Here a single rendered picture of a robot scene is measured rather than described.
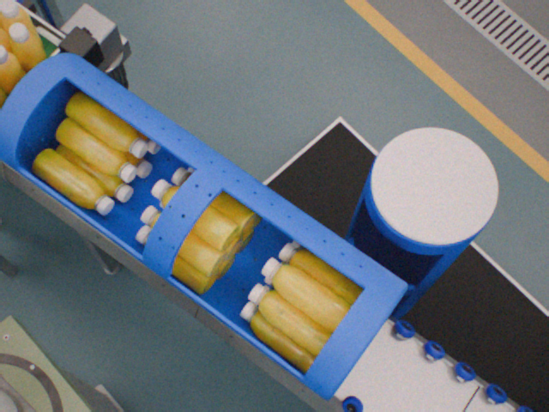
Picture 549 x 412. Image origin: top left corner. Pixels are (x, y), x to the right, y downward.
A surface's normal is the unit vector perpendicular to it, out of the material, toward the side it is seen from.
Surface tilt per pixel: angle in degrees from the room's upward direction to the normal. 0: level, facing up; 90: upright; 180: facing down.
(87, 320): 0
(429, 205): 0
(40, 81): 6
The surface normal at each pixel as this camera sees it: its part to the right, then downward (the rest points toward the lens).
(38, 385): -0.01, -0.30
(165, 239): -0.40, 0.26
